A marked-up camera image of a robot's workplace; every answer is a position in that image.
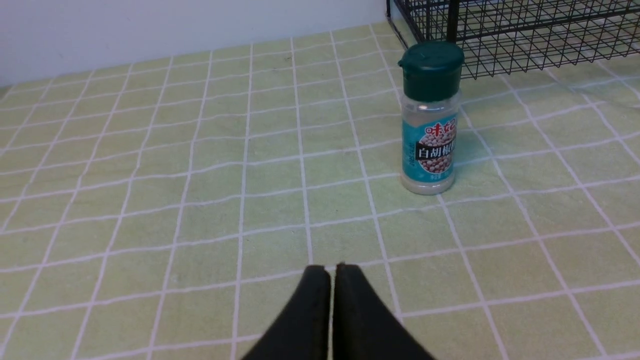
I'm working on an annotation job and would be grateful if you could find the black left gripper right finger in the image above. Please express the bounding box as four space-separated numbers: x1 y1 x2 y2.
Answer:
333 263 434 360

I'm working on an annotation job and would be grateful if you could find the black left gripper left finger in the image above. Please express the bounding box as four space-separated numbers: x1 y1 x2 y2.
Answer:
243 265 332 360

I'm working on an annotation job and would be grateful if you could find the green-capped white pepper bottle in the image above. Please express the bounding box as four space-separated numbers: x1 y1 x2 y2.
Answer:
398 41 466 196

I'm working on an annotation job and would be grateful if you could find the green checked tablecloth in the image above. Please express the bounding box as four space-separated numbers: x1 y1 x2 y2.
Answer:
0 23 640 360

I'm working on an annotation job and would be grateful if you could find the black wire mesh rack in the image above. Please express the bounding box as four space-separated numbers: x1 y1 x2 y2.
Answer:
385 0 640 79

